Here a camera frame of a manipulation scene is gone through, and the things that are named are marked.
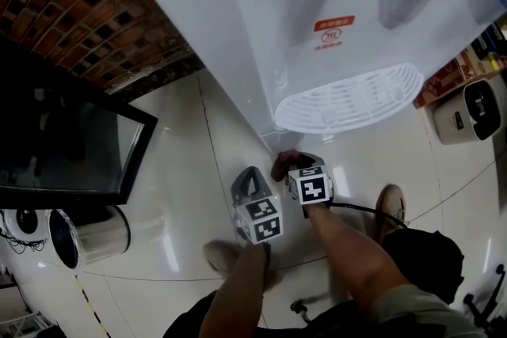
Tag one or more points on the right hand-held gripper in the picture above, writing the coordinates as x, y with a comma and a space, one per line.
313, 188

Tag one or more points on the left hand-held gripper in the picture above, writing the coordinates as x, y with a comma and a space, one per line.
261, 223

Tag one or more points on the brown cloth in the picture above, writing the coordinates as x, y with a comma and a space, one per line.
283, 166

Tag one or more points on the white water dispenser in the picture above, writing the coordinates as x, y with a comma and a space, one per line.
257, 31

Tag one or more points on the person's right forearm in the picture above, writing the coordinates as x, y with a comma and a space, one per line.
348, 257

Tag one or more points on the person's left forearm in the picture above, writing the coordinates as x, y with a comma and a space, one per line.
233, 297

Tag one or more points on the person's left shoe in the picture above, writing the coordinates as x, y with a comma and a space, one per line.
222, 257

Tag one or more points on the person's shoe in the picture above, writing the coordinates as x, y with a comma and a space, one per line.
390, 202
222, 257

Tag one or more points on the person's right shoe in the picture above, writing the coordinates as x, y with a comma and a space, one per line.
390, 202

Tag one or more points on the person's black shorts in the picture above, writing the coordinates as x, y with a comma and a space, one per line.
428, 261

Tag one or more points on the white square waste bin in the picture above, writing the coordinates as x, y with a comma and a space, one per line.
463, 115

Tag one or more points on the printed cardboard box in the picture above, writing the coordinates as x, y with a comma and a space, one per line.
447, 79

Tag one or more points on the steel trash can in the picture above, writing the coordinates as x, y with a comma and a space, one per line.
99, 237

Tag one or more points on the person's beige shirt sleeve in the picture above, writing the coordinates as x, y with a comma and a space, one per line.
420, 312

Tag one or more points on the black framed glass panel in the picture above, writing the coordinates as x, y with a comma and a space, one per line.
59, 150

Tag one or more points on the yellow and black striped tape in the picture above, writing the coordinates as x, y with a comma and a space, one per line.
89, 301

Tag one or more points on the flat black box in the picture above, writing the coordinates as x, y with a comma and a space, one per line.
489, 43

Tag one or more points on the black chair base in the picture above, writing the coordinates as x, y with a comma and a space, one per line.
487, 308

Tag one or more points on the white round device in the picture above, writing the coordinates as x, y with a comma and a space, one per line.
24, 223

